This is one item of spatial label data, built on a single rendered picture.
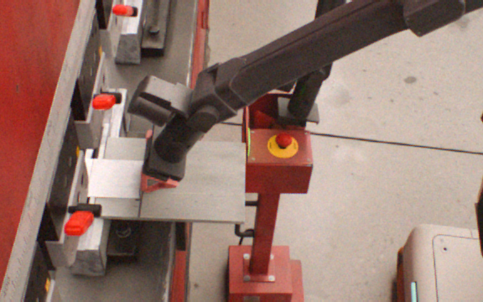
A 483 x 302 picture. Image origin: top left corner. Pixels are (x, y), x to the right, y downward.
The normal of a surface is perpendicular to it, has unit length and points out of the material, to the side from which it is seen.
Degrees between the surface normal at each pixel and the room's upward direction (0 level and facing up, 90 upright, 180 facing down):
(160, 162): 27
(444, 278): 0
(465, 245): 0
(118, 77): 0
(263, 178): 90
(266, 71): 89
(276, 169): 90
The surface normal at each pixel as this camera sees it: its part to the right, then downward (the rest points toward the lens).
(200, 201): 0.05, -0.63
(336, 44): -0.17, 0.75
